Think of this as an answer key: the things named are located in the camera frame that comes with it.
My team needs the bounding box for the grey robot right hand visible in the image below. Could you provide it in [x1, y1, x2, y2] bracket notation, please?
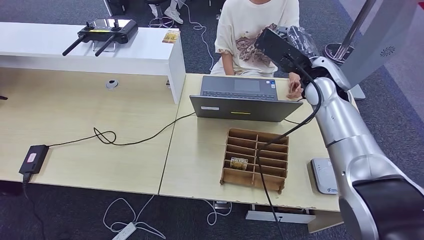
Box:
[274, 25, 321, 60]

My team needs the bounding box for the person's left hand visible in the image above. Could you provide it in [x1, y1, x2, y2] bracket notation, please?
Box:
[286, 72, 304, 100]

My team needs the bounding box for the person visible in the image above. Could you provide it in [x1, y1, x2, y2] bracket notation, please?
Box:
[210, 0, 304, 100]
[148, 0, 184, 25]

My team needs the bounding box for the grey card reader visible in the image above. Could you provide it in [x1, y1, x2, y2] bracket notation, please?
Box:
[310, 157, 339, 196]

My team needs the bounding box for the cardboard card organizer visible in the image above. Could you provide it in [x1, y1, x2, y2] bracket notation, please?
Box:
[219, 128, 290, 195]

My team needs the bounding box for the yellow picture card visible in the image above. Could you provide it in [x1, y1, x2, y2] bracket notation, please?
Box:
[161, 30, 181, 45]

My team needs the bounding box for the grey laptop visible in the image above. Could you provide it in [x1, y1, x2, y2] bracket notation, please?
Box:
[189, 75, 304, 123]

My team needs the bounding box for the grey standing panel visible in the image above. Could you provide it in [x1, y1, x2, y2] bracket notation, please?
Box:
[341, 0, 422, 101]

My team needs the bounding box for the white desk foot bar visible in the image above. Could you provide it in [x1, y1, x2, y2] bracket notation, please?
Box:
[245, 203, 317, 224]

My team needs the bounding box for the black remote controller with antennas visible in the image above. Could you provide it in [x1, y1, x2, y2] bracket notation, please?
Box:
[61, 18, 139, 58]

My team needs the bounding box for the black cabinet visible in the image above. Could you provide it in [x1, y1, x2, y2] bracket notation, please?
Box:
[103, 0, 131, 17]

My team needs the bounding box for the white power strip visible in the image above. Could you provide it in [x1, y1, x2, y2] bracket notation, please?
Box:
[111, 222, 138, 240]

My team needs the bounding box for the white raised desk shelf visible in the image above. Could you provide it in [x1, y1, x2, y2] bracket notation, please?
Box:
[0, 21, 187, 105]

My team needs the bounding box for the black power adapter brick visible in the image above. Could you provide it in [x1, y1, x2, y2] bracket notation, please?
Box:
[18, 144, 51, 176]

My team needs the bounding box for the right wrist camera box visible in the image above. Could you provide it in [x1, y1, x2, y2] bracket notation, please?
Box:
[254, 27, 314, 76]

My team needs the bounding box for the black looped cable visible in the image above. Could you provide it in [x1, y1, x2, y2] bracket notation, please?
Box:
[284, 97, 312, 126]

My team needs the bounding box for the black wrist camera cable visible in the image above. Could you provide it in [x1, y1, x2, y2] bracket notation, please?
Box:
[255, 54, 323, 240]

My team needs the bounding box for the white floor cable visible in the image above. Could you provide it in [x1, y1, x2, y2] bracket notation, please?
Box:
[182, 1, 216, 72]

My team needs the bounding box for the black stool with chrome ring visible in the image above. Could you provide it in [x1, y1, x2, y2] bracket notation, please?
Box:
[144, 0, 176, 29]

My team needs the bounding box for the white looped cable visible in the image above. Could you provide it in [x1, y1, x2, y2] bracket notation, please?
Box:
[201, 198, 233, 226]

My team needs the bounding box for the black laptop charger cable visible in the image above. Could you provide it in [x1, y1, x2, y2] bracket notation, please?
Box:
[47, 111, 197, 147]

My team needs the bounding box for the white power strip cable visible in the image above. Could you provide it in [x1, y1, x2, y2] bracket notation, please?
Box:
[102, 193, 167, 240]

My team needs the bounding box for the metal wire controller stand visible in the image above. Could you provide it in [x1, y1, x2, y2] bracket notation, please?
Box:
[92, 40, 117, 54]

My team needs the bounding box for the black mains cable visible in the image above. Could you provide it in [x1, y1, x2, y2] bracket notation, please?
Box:
[21, 172, 49, 240]

